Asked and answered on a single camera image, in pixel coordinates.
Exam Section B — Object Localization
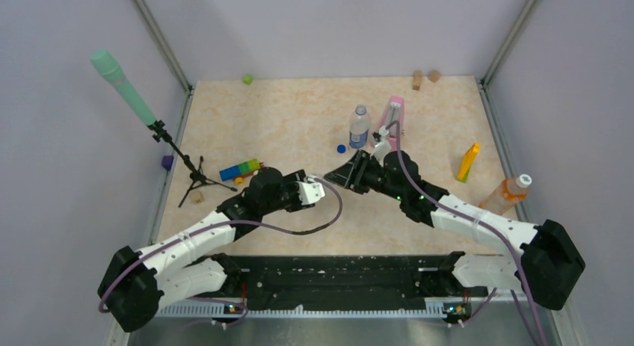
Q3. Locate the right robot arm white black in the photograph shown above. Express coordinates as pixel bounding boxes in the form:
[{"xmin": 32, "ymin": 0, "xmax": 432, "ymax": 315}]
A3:
[{"xmin": 324, "ymin": 150, "xmax": 586, "ymax": 310}]

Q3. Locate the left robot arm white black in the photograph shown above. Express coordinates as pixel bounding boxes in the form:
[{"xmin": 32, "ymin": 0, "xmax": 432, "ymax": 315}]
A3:
[{"xmin": 98, "ymin": 167, "xmax": 325, "ymax": 333}]

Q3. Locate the orange juice bottle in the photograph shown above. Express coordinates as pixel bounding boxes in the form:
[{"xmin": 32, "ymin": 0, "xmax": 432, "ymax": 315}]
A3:
[{"xmin": 478, "ymin": 174, "xmax": 532, "ymax": 215}]

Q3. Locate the green microphone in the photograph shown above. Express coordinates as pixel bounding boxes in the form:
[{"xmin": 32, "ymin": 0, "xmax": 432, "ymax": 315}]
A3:
[{"xmin": 90, "ymin": 49, "xmax": 157, "ymax": 126}]

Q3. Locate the clear bottle blue label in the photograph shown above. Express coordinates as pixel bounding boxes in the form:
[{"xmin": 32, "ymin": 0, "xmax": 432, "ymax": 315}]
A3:
[{"xmin": 348, "ymin": 105, "xmax": 371, "ymax": 149}]

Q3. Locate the small wooden cube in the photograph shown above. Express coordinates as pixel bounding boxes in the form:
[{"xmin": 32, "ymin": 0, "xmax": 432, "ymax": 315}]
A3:
[{"xmin": 428, "ymin": 69, "xmax": 442, "ymax": 83}]

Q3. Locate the pink metronome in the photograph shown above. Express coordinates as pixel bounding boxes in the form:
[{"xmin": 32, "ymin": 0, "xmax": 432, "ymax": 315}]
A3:
[{"xmin": 370, "ymin": 96, "xmax": 405, "ymax": 149}]

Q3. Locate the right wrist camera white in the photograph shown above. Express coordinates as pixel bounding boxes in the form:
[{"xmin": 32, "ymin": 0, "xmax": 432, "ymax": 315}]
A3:
[{"xmin": 371, "ymin": 126, "xmax": 392, "ymax": 162}]

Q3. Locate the purple small block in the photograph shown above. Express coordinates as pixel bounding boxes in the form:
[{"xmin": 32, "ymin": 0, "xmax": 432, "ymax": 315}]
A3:
[{"xmin": 161, "ymin": 155, "xmax": 174, "ymax": 171}]

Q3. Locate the black microphone tripod stand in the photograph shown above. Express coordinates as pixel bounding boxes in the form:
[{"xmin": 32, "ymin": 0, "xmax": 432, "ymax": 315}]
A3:
[{"xmin": 147, "ymin": 120, "xmax": 238, "ymax": 208}]

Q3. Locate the wooden cube near tripod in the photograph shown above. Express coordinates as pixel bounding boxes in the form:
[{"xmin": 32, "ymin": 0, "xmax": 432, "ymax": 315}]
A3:
[{"xmin": 189, "ymin": 190, "xmax": 205, "ymax": 204}]

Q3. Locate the tall wooden block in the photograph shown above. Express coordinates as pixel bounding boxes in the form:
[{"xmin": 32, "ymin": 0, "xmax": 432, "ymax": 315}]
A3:
[{"xmin": 412, "ymin": 69, "xmax": 424, "ymax": 91}]

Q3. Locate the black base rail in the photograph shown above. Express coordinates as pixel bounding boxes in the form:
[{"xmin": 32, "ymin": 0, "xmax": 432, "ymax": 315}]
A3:
[{"xmin": 197, "ymin": 253, "xmax": 490, "ymax": 312}]

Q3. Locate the toy brick car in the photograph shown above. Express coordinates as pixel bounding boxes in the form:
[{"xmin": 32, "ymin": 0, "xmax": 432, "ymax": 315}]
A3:
[{"xmin": 219, "ymin": 158, "xmax": 265, "ymax": 185}]

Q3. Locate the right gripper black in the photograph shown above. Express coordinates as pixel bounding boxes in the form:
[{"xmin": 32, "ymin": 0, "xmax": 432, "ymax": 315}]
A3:
[{"xmin": 324, "ymin": 149, "xmax": 405, "ymax": 201}]

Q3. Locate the green small cube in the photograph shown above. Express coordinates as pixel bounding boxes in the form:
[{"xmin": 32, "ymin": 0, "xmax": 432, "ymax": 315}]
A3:
[{"xmin": 242, "ymin": 75, "xmax": 253, "ymax": 85}]

